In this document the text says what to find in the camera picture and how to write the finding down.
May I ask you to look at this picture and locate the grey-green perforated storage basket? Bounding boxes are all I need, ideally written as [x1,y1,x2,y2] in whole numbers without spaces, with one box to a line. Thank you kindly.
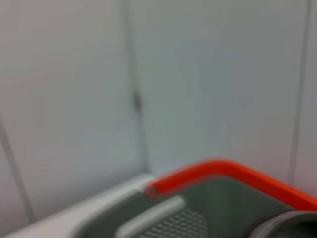
[71,175,317,238]

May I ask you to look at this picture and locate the glass teacup with black base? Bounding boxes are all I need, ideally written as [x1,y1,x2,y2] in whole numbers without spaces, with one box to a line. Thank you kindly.
[252,210,317,238]

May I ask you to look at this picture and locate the orange basket swing handle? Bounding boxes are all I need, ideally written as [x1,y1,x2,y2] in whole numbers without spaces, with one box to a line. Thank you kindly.
[145,158,317,211]

